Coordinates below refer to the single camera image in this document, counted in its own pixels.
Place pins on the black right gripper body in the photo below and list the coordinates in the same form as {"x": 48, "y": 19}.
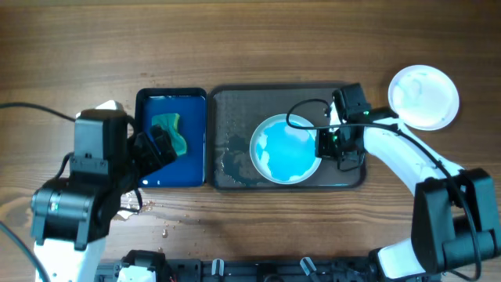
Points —
{"x": 331, "y": 143}

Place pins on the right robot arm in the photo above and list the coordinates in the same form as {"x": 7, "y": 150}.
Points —
{"x": 455, "y": 215}

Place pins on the black tray with blue water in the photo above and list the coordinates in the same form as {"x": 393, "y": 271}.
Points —
{"x": 190, "y": 104}

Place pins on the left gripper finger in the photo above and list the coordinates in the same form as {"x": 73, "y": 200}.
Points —
{"x": 145, "y": 155}
{"x": 163, "y": 143}

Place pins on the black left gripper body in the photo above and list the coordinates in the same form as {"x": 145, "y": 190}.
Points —
{"x": 126, "y": 164}

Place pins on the green yellow sponge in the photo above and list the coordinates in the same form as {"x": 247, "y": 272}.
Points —
{"x": 169, "y": 123}

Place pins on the white plate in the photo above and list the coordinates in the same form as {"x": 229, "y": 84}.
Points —
{"x": 282, "y": 149}
{"x": 424, "y": 97}

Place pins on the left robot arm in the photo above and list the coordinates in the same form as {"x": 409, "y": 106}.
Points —
{"x": 72, "y": 215}

